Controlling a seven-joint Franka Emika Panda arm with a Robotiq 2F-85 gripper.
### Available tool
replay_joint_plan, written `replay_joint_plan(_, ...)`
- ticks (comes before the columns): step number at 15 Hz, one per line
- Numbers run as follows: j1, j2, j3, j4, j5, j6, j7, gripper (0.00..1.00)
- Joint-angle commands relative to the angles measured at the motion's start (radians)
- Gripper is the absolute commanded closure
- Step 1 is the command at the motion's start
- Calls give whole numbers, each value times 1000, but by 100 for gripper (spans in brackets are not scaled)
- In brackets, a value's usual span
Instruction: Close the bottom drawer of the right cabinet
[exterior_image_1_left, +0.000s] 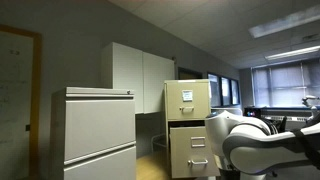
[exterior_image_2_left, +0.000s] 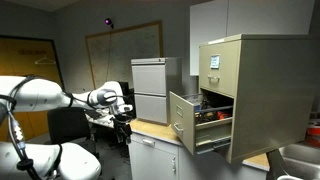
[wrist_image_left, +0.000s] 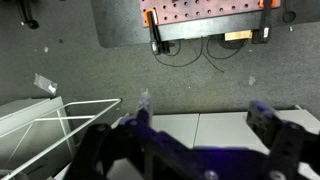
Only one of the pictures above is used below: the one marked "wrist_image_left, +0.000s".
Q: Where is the white flat-top cabinet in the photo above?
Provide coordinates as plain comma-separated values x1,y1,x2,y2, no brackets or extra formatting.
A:
53,104,320,180

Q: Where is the reddish perforated table board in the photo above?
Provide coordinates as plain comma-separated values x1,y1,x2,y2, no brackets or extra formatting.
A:
139,0,282,28

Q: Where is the orange black bar clamp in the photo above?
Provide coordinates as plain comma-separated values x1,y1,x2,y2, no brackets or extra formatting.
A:
251,0,278,45
143,9,172,56

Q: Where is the black chair leg with caster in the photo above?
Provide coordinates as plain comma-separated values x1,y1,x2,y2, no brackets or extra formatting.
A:
14,0,40,30

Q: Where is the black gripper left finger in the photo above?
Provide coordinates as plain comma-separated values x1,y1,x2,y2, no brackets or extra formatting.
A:
63,89,196,180

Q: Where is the white wire basket drawer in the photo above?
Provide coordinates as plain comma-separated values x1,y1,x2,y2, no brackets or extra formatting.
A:
0,98,123,180

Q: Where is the thin black cable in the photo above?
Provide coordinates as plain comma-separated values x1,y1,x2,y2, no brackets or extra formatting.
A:
154,36,205,68
202,34,250,73

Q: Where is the black round foot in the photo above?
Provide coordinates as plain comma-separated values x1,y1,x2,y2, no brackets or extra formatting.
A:
282,0,297,24

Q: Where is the white cabinet with wire drawer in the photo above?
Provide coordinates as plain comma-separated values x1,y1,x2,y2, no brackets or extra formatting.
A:
0,96,77,180

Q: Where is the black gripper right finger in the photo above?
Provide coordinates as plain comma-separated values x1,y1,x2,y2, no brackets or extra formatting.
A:
246,100,320,180

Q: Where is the clear plastic bag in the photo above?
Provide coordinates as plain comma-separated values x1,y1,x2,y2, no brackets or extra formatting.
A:
33,73,59,97

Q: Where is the black table frame beam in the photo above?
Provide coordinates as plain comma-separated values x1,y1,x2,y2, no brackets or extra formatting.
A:
156,9,268,42

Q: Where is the small wooden block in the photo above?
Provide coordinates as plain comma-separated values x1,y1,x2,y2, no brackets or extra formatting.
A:
224,29,253,42

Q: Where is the orange pegboard workbench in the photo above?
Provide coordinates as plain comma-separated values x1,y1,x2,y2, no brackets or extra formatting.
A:
90,0,320,49

